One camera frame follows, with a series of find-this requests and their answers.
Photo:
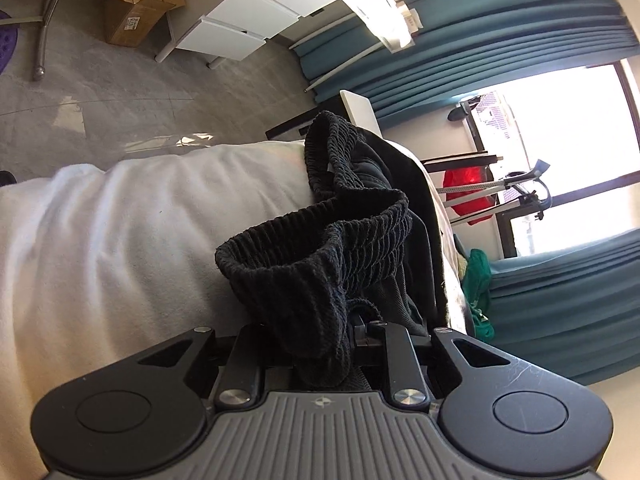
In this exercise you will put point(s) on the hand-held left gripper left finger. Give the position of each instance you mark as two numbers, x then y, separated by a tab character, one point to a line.
245	355

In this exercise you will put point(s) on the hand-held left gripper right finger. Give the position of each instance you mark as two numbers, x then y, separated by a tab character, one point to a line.
400	355

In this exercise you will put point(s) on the black pants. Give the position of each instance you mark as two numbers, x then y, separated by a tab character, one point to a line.
350	240

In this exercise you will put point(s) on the green garment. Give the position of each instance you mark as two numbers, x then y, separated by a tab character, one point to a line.
479	285

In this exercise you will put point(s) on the bed with pastel sheet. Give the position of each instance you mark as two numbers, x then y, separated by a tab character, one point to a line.
125	240

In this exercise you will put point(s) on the teal curtain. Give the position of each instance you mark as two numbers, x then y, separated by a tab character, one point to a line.
565	310
450	30

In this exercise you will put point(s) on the red bag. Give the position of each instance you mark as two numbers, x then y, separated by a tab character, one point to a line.
467	195

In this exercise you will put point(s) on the garment steamer stand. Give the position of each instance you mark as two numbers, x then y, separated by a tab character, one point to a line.
500	191

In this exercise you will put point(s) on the window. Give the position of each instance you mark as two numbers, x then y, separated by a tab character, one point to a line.
560	125

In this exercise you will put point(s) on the white dresser with drawers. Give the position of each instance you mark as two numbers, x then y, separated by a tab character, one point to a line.
260	10

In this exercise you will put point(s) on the group of cosmetics on dresser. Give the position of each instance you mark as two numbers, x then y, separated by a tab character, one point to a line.
400	0

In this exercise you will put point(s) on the cardboard box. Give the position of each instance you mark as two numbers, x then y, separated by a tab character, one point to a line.
137	5

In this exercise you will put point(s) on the metal chair leg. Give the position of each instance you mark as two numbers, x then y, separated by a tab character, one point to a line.
50	20

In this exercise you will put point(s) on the purple mat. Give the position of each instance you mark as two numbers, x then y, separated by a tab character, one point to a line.
10	40

